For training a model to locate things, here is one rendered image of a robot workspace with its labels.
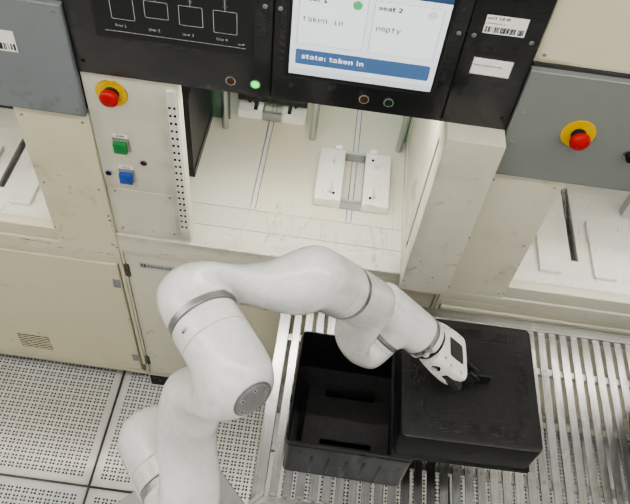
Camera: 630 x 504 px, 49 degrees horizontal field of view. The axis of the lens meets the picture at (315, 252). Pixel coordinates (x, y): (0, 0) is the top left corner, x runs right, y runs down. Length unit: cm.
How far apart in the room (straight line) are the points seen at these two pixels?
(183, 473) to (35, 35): 88
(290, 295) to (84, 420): 176
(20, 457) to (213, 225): 113
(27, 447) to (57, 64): 148
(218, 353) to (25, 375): 189
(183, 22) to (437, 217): 69
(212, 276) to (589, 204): 146
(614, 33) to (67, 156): 119
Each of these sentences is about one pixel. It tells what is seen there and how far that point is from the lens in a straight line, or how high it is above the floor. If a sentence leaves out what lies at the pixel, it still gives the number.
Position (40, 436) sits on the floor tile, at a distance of 262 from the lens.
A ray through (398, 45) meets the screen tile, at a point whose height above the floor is 157.
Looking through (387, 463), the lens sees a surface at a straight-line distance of 156.
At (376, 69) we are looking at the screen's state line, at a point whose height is 151.
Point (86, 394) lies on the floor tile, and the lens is 265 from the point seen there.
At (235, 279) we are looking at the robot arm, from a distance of 94.
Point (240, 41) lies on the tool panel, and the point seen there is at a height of 153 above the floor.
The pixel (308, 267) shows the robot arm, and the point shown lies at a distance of 92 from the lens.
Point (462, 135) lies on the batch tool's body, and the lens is 144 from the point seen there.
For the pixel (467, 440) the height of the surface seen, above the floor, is 106.
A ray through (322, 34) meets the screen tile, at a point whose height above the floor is 157.
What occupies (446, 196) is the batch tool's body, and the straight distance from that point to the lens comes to 154.
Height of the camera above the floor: 233
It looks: 52 degrees down
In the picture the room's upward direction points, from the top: 8 degrees clockwise
